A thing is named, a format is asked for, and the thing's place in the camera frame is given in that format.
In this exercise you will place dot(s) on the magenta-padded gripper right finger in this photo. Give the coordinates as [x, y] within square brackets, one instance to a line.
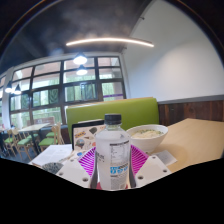
[152, 170]

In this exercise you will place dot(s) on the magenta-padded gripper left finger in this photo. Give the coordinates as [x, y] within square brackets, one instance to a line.
[71, 171]

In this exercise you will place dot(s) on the clear plastic drink bottle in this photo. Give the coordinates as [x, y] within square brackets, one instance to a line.
[111, 153]

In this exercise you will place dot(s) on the small clear plastic packet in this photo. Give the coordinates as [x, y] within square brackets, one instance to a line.
[165, 157]

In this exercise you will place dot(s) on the speckled green-white ceramic mug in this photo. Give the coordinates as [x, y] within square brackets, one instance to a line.
[53, 167]

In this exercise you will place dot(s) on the white printed paper sheet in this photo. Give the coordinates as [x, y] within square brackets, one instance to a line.
[53, 153]

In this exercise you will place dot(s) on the white ceramic bowl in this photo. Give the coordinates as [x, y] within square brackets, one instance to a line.
[146, 140]

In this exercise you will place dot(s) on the black sticker-covered laptop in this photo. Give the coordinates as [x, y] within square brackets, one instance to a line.
[83, 135]

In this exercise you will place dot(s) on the wooden chairs with green seats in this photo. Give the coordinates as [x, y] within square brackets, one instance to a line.
[46, 141]

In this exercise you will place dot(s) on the light wooden dining table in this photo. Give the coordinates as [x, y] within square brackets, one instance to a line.
[33, 126]

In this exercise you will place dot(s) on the green upholstered booth bench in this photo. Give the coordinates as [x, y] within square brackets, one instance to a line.
[133, 111]

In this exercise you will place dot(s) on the hanging pendant ceiling lamps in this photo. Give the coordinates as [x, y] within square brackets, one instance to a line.
[80, 59]

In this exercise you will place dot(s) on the curved linear ceiling light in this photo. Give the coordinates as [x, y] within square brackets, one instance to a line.
[110, 40]

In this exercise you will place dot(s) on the large dark-framed window wall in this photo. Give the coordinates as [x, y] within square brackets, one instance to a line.
[46, 80]

